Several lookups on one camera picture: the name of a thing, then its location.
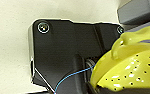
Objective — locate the green bowl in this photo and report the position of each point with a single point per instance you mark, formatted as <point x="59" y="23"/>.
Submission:
<point x="131" y="66"/>

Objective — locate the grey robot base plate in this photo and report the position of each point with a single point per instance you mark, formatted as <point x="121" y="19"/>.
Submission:
<point x="64" y="46"/>

